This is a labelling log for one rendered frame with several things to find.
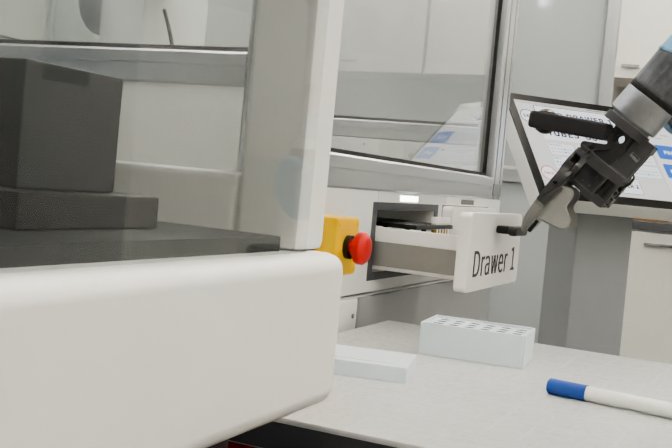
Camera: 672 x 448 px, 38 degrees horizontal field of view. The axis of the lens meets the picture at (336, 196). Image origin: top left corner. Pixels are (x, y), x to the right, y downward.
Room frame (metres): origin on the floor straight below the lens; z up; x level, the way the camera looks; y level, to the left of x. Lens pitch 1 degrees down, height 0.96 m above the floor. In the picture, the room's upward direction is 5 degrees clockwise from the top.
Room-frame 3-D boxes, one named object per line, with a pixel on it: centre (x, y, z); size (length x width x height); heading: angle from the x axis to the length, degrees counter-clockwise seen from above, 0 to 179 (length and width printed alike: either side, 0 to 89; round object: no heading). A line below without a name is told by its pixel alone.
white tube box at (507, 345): (1.17, -0.19, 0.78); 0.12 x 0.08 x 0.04; 71
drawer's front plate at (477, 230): (1.46, -0.24, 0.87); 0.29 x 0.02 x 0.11; 156
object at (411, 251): (1.55, -0.05, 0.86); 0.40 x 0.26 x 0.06; 66
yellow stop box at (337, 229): (1.20, 0.00, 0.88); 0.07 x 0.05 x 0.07; 156
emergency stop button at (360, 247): (1.19, -0.03, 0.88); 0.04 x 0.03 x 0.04; 156
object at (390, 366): (1.02, -0.03, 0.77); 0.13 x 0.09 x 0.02; 79
